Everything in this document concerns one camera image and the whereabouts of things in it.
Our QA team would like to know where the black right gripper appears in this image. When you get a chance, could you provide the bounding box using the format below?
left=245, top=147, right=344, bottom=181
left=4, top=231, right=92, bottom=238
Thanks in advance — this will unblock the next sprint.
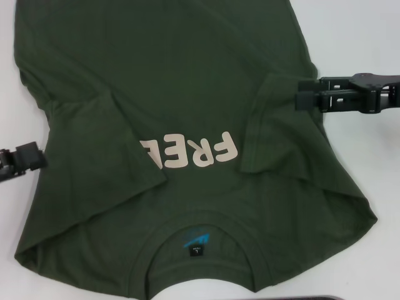
left=294, top=71, right=400, bottom=116

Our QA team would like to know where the dark green FREE t-shirt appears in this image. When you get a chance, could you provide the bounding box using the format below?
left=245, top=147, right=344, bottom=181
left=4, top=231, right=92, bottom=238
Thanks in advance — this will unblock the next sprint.
left=12, top=0, right=379, bottom=293

